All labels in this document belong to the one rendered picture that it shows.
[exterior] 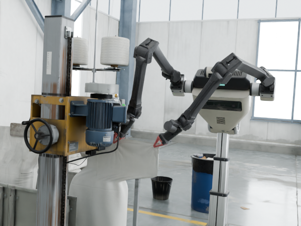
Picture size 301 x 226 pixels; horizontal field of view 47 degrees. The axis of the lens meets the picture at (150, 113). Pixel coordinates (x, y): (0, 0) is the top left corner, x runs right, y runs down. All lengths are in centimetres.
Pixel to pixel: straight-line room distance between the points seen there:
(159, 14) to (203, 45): 170
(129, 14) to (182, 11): 163
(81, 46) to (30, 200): 103
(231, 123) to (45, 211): 133
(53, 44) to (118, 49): 35
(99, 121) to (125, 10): 946
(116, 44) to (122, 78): 895
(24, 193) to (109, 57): 106
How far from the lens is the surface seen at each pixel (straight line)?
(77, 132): 198
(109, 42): 199
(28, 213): 245
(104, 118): 185
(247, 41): 1018
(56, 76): 192
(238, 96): 234
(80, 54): 212
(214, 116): 247
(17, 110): 751
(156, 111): 1070
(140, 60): 202
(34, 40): 787
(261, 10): 1033
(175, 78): 232
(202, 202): 435
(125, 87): 1087
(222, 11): 1049
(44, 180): 201
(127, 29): 1105
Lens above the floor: 137
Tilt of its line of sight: 3 degrees down
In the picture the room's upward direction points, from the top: 3 degrees clockwise
